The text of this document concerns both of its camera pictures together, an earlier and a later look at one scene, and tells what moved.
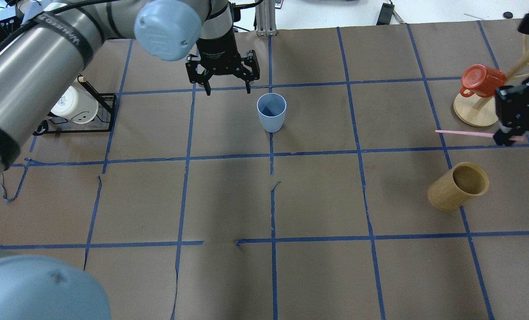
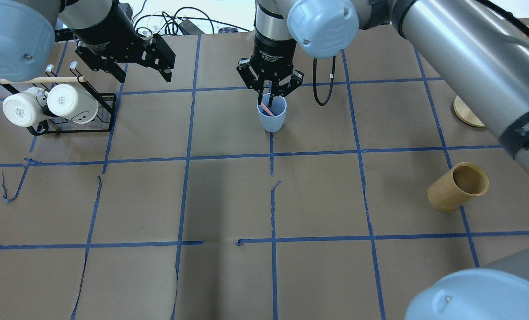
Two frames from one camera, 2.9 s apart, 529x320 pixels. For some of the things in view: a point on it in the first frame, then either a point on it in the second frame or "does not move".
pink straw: x=515 y=138 -> x=267 y=110
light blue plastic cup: x=272 y=108 does not move
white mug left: x=76 y=105 does not move
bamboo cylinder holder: x=452 y=190 does not move
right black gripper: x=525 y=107 -> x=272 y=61
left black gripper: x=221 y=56 -> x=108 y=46
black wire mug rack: x=102 y=122 does not move
